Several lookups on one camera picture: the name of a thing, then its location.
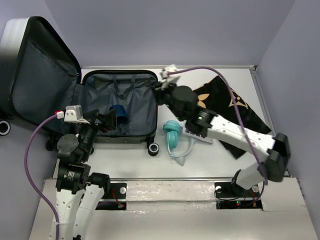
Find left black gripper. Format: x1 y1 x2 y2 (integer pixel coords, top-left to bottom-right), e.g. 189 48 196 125
78 106 118 160

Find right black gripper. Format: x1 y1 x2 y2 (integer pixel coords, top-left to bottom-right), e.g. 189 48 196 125
150 79 185 122

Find teal cat-ear headphones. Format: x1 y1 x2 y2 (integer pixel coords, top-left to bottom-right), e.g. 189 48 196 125
162 120 196 167

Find black towel with tan flowers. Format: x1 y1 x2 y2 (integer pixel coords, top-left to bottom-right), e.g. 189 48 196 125
191 75 272 160

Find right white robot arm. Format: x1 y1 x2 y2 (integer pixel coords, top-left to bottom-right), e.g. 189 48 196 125
152 83 291 196

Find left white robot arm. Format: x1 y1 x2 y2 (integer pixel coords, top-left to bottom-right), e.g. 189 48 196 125
49 105 117 240

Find blue cylindrical cup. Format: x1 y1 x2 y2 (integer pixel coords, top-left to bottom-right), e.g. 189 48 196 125
109 104 128 126

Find black open suitcase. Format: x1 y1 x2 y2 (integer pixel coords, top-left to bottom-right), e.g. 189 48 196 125
0 16 160 156

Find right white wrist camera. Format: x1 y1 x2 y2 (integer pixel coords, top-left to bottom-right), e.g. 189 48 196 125
160 64 181 90

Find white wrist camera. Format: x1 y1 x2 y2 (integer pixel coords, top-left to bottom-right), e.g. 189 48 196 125
55 105 90 124
160 64 181 90

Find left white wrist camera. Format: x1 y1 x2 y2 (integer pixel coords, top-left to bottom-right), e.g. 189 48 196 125
55 105 90 124

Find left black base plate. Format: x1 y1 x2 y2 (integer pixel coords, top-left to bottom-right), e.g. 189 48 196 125
96 182 127 211

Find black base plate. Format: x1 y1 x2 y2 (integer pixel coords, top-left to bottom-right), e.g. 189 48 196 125
96 182 127 211
213 181 263 210

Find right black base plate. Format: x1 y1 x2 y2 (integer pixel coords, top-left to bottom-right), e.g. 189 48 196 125
213 181 263 210

